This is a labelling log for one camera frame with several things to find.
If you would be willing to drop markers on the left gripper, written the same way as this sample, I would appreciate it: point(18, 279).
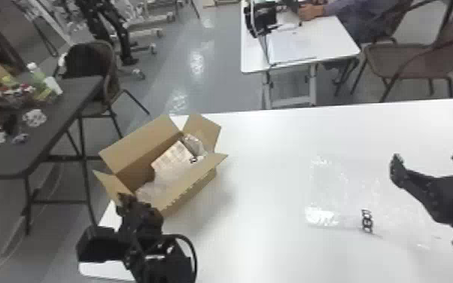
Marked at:
point(143, 237)

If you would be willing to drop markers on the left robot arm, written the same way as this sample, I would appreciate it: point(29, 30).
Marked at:
point(163, 266)

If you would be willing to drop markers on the clear plastic bag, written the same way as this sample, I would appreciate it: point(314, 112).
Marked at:
point(171, 166)
point(341, 189)

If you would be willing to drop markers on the black part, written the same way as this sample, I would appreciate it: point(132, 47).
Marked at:
point(367, 221)

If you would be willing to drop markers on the brown chair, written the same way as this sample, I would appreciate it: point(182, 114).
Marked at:
point(420, 59)
point(398, 19)

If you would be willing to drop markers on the dark side table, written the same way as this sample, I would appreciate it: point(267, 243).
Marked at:
point(33, 146)

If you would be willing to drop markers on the dark chair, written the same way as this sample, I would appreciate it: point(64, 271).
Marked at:
point(92, 63)

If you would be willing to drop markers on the clear bottle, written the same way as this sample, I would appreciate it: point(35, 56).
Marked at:
point(36, 77)

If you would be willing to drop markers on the white side table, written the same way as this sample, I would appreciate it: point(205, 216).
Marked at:
point(321, 43)

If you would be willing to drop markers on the person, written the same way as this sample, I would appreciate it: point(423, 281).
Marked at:
point(353, 12)

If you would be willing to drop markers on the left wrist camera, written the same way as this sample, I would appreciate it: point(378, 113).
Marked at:
point(100, 245)

